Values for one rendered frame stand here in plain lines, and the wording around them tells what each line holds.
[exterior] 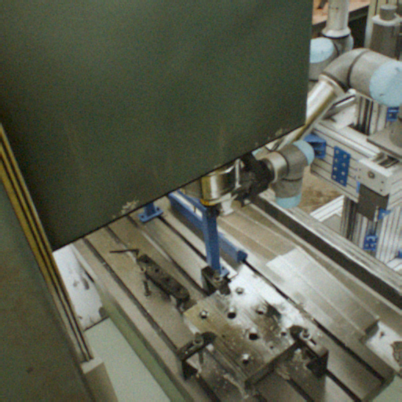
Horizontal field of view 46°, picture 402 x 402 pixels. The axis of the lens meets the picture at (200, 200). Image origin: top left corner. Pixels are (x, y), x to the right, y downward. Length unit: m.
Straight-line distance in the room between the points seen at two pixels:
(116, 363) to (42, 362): 1.23
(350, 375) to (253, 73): 0.92
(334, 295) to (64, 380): 1.35
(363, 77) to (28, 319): 1.10
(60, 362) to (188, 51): 0.52
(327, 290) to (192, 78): 1.25
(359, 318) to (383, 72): 0.91
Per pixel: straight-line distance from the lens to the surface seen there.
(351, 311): 1.89
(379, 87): 1.39
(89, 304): 2.04
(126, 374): 1.86
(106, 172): 0.83
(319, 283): 1.93
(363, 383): 1.50
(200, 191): 1.08
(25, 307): 0.60
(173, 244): 1.84
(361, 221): 2.42
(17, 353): 0.65
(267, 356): 1.40
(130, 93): 0.79
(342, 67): 1.47
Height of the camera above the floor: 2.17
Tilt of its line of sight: 39 degrees down
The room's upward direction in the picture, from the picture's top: 6 degrees counter-clockwise
